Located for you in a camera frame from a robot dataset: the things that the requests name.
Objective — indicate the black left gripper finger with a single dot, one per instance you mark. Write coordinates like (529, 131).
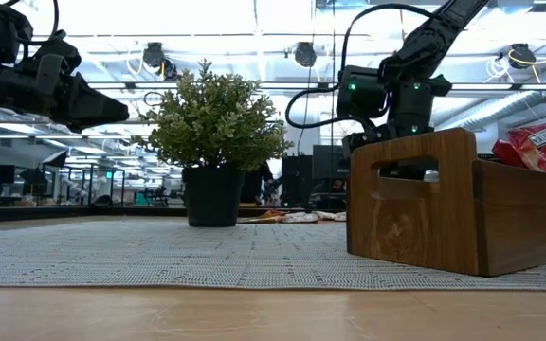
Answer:
(85, 128)
(93, 104)

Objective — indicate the wooden compartment box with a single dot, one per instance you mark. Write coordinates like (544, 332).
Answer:
(410, 227)

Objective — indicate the red tea packet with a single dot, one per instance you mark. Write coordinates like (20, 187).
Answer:
(538, 151)
(503, 154)

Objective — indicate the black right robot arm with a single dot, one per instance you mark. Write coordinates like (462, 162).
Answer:
(410, 99)

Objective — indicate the person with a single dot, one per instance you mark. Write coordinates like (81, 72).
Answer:
(332, 189)
(254, 187)

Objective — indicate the black cabinet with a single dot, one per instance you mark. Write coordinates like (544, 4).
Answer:
(296, 180)

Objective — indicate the green artificial plant black pot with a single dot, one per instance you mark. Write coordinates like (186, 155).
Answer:
(213, 132)

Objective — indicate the grey woven placemat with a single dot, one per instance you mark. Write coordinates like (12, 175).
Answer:
(159, 256)

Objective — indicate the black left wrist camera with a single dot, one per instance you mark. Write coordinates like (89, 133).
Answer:
(60, 52)

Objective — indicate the black aluminium table frame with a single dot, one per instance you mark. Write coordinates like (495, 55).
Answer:
(64, 213)

